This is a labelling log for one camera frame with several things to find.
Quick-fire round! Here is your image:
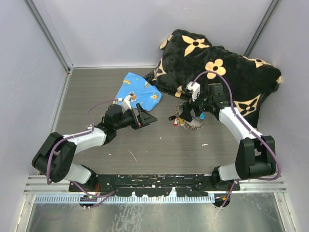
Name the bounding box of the white blue large keyring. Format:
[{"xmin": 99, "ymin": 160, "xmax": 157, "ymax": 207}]
[{"xmin": 175, "ymin": 103, "xmax": 203, "ymax": 130}]

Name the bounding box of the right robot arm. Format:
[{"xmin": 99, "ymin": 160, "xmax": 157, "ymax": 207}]
[{"xmin": 179, "ymin": 82, "xmax": 279, "ymax": 190}]

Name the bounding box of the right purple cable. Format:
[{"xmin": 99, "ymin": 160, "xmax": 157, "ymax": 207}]
[{"xmin": 192, "ymin": 71, "xmax": 282, "ymax": 210}]

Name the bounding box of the slotted cable duct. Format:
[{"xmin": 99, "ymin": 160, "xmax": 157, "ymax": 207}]
[{"xmin": 34, "ymin": 194, "xmax": 215, "ymax": 204}]

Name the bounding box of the blue space print cloth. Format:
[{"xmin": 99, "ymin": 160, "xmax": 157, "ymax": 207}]
[{"xmin": 114, "ymin": 72, "xmax": 162, "ymax": 111}]

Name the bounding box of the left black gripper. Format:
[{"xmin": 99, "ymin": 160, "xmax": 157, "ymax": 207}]
[{"xmin": 114, "ymin": 103, "xmax": 157, "ymax": 131}]

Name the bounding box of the bunch of coloured keys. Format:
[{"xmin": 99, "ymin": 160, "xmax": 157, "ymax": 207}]
[{"xmin": 168, "ymin": 115, "xmax": 185, "ymax": 127}]

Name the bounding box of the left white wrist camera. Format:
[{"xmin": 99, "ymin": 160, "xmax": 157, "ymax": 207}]
[{"xmin": 118, "ymin": 95, "xmax": 134, "ymax": 110}]

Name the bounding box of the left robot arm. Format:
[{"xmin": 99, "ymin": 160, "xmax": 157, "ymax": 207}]
[{"xmin": 31, "ymin": 104, "xmax": 157, "ymax": 191}]

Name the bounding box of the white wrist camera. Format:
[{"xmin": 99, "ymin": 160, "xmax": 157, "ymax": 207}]
[
  {"xmin": 118, "ymin": 95, "xmax": 134, "ymax": 110},
  {"xmin": 186, "ymin": 82, "xmax": 200, "ymax": 102}
]

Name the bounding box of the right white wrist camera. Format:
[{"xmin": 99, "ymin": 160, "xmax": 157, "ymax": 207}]
[{"xmin": 186, "ymin": 82, "xmax": 200, "ymax": 102}]

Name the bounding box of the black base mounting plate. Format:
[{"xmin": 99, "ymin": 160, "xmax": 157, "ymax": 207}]
[{"xmin": 80, "ymin": 174, "xmax": 240, "ymax": 197}]

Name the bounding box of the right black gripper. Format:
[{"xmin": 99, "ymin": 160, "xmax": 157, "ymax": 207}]
[{"xmin": 180, "ymin": 89, "xmax": 213, "ymax": 122}]

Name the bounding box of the black floral plush pillow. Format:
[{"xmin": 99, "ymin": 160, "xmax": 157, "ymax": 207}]
[{"xmin": 144, "ymin": 29, "xmax": 282, "ymax": 128}]

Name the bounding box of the aluminium frame rail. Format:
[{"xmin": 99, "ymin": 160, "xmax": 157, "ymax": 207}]
[{"xmin": 23, "ymin": 175, "xmax": 287, "ymax": 194}]

